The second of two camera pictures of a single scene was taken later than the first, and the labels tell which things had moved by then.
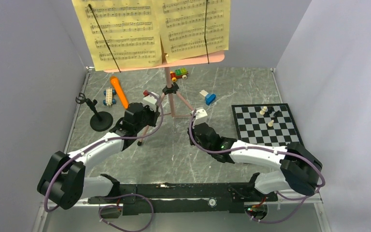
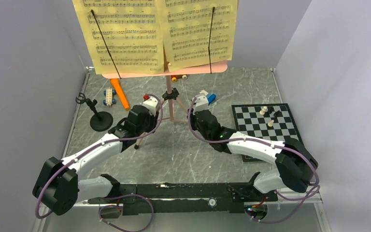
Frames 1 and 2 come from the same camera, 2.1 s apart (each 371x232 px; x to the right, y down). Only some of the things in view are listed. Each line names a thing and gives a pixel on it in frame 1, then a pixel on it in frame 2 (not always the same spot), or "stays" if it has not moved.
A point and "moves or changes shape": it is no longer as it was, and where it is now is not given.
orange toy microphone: [115, 82] stays
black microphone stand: [101, 121] stays
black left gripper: [154, 115] stays
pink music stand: [171, 90] to [174, 112]
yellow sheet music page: [182, 24] moves or changes shape
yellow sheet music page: [131, 27] stays
